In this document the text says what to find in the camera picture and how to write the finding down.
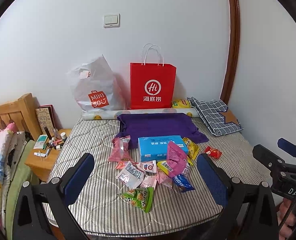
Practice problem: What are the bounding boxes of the purple towel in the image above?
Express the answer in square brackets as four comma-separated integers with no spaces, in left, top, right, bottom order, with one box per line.
[116,113,209,150]

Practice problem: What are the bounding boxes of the blue tissue pack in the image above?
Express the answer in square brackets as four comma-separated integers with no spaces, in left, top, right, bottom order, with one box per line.
[137,135,188,162]

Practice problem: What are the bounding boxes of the brown wooden door frame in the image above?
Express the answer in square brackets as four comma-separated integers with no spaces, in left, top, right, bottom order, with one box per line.
[220,0,241,104]

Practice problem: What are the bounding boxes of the yellow chips bag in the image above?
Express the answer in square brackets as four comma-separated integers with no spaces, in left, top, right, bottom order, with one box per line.
[172,99,191,108]

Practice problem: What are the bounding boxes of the green white cream box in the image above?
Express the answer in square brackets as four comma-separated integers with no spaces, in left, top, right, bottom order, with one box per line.
[33,134,48,150]

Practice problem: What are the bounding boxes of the blue snack packet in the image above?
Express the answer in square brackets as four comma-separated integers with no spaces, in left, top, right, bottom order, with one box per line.
[172,174,195,193]

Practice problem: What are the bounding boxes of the white wall light switch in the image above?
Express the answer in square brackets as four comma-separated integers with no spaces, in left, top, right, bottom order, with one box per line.
[103,14,120,28]

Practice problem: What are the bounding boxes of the wooden nightstand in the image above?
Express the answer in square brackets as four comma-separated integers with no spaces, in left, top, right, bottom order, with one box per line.
[24,128,73,183]

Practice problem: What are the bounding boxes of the red paper shopping bag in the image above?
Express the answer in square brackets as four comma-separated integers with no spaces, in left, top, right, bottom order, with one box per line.
[129,43,177,110]

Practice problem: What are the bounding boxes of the magenta snack bag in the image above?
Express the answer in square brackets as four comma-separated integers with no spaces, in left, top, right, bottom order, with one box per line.
[166,141,188,178]

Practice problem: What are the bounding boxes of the striped mattress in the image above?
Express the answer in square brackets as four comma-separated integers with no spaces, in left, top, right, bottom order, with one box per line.
[48,117,270,237]

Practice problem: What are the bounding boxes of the white Miniso plastic bag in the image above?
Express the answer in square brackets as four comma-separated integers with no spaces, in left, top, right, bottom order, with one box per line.
[66,55,126,113]

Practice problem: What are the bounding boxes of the green blanket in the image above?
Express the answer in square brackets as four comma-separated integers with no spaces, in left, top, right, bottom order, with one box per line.
[5,140,39,239]

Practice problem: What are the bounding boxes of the grey checked folded cloth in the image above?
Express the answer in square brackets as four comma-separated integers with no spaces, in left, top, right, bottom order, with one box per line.
[188,97,243,137]

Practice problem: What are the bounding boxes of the small white jar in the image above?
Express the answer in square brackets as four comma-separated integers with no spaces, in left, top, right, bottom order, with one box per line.
[60,132,67,142]

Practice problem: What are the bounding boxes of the yellow orange snack packet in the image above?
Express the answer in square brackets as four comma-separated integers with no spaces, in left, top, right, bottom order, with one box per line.
[183,137,200,160]

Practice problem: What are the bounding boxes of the small light pink packet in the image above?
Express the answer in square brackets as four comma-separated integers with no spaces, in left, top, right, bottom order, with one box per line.
[156,170,172,189]

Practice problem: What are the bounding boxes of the person's right hand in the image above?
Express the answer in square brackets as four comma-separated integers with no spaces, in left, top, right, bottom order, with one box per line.
[277,198,296,240]

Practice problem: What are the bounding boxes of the pale pink wafer packet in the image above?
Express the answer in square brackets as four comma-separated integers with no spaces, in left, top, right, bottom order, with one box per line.
[140,176,157,189]

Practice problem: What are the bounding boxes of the wooden bed headboard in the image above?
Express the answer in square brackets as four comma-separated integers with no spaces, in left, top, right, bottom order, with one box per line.
[0,93,42,141]

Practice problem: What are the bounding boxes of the dark cosmetic bottle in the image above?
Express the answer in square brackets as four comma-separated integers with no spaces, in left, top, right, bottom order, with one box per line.
[44,126,52,140]

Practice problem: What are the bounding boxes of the green snack packet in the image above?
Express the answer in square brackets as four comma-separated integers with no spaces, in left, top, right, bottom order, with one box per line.
[119,187,154,213]

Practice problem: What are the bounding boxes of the pink packet with clear window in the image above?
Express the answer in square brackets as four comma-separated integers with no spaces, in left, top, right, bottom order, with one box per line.
[108,135,132,162]

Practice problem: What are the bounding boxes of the white tube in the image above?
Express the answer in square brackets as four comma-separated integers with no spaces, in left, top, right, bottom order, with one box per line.
[34,151,49,158]

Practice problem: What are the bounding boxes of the white pink berry snack bar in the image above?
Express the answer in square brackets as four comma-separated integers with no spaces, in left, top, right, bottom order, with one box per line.
[114,160,157,173]

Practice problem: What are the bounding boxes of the red snack packet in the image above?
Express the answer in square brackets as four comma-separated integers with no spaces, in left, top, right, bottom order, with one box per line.
[204,146,222,159]

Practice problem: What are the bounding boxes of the rolled fruit-print white mat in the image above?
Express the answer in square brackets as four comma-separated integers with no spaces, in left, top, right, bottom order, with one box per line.
[82,108,199,120]

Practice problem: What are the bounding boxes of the decorated book box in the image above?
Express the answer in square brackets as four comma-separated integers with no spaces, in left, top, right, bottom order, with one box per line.
[36,105,56,133]

